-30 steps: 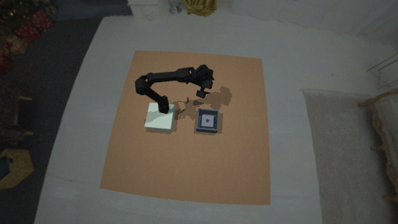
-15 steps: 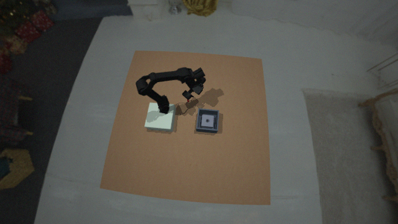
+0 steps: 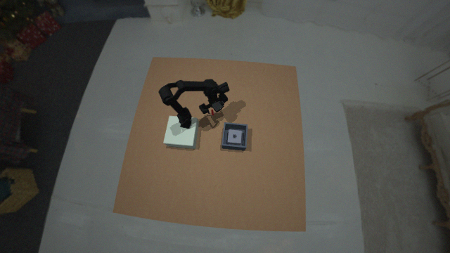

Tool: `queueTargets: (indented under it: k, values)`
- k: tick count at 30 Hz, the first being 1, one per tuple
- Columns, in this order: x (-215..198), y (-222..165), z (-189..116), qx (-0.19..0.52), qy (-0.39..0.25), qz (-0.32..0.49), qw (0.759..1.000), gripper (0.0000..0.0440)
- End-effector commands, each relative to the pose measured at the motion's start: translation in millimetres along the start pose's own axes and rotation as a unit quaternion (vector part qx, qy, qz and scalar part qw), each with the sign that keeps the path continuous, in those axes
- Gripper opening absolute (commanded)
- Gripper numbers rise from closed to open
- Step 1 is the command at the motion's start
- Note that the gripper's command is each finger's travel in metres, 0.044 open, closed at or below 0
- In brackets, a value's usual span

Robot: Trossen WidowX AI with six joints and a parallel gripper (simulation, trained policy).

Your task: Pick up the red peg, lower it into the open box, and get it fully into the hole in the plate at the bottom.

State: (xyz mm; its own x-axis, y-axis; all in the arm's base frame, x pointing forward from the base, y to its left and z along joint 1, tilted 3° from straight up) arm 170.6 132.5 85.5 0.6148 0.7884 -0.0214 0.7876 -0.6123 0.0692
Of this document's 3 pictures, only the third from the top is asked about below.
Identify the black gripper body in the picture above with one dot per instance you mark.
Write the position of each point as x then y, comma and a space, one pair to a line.
204, 108

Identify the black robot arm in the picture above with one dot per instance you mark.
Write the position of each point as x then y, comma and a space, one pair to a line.
209, 88

